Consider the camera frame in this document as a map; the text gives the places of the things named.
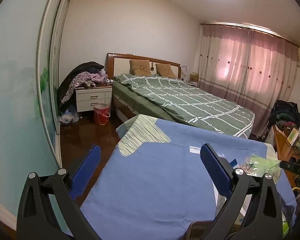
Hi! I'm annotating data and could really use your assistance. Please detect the white bedside table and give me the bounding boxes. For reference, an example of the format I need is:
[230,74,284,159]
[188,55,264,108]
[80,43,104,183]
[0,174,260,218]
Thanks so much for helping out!
[75,85,112,112]

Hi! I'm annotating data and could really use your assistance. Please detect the wooden desk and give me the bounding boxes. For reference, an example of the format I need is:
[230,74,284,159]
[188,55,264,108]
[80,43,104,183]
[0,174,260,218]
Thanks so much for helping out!
[272,126,300,188]

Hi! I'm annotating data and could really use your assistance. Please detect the far bedside tissue box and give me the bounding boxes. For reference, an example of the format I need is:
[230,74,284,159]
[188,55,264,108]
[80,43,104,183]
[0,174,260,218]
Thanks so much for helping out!
[189,72,199,82]

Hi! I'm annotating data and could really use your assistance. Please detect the left brown pillow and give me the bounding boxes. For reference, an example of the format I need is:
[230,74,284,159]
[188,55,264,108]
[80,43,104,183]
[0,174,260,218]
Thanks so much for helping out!
[130,59,152,76]

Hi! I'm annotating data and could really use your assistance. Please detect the sliding wardrobe door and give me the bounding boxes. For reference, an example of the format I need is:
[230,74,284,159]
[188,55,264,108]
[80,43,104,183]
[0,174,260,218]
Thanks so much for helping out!
[0,0,69,214]

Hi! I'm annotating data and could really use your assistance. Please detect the red plastic bucket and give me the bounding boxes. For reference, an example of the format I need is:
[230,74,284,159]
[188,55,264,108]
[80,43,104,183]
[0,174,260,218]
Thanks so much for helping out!
[93,103,110,126]

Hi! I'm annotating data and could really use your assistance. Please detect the pile of clothes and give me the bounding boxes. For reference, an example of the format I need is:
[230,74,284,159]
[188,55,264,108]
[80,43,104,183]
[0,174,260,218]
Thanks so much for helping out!
[57,61,107,113]

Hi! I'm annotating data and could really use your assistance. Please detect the green plastic wrapper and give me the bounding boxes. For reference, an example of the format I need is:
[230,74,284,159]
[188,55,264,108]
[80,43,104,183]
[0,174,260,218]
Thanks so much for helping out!
[239,154,281,184]

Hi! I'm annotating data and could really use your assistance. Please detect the blue blanket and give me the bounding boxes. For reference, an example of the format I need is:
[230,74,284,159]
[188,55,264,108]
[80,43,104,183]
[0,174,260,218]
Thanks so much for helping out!
[61,114,297,240]

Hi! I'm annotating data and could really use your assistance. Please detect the plastic bags on floor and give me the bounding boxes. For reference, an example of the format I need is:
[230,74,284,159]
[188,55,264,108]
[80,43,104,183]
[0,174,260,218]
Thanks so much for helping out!
[59,109,79,125]

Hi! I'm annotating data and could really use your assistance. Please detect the brown pillow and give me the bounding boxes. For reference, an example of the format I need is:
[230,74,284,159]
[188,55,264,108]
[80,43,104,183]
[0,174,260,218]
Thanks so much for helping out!
[130,59,152,76]
[156,63,177,78]

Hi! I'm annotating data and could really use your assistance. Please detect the pink curtain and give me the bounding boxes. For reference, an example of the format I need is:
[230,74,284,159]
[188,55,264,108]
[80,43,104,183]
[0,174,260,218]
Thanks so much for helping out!
[197,24,298,136]

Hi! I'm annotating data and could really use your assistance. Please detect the green checked duvet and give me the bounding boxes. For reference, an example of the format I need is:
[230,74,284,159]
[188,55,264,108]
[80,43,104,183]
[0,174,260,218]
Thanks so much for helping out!
[113,74,255,139]

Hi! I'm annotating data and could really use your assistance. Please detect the white paper label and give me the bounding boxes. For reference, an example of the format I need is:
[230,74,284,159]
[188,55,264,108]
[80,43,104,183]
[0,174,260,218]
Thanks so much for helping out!
[189,146,201,154]

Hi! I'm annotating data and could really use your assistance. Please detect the wooden bed frame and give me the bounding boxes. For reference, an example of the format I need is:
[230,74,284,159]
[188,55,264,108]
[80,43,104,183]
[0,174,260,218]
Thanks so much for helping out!
[106,53,181,121]

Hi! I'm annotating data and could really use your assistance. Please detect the right brown pillow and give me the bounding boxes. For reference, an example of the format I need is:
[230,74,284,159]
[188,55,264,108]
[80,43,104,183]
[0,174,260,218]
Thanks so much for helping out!
[156,63,177,78]

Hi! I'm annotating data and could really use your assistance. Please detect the dark clothes pile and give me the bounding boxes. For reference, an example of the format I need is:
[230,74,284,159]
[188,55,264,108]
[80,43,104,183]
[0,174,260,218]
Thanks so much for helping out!
[267,100,300,128]

